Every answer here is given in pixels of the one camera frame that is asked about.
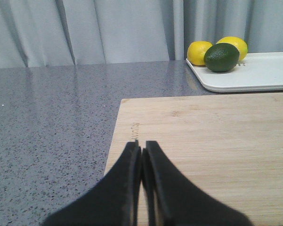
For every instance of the wooden cutting board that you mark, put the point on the wooden cutting board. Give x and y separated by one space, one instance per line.
231 146

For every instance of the grey curtain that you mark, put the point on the grey curtain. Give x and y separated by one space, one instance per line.
37 33

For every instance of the yellow lemon left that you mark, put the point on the yellow lemon left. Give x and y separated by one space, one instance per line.
196 52

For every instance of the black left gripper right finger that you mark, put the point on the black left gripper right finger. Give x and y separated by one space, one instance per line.
173 200

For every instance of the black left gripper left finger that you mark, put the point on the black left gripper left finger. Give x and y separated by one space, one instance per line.
113 201

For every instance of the yellow lemon right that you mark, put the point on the yellow lemon right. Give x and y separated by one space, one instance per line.
239 43

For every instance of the white rectangular tray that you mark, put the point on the white rectangular tray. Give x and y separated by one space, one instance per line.
257 72

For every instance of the green lime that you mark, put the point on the green lime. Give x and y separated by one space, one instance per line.
221 57

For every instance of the yellow lemon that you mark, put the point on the yellow lemon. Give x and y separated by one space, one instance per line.
239 43
196 52

